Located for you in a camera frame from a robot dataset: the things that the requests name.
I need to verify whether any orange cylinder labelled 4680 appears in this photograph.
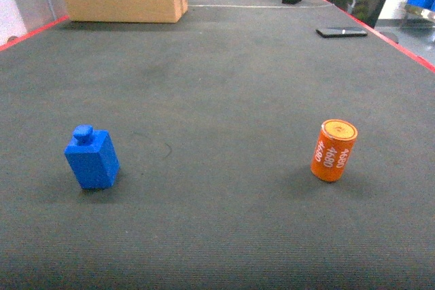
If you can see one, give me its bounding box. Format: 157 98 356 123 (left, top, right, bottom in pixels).
311 119 358 183

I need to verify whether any blue bottle-shaped block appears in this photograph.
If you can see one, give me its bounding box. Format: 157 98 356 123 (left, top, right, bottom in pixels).
64 124 120 189

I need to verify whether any black smartphone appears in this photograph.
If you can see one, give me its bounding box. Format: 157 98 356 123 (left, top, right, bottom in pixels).
315 26 368 39

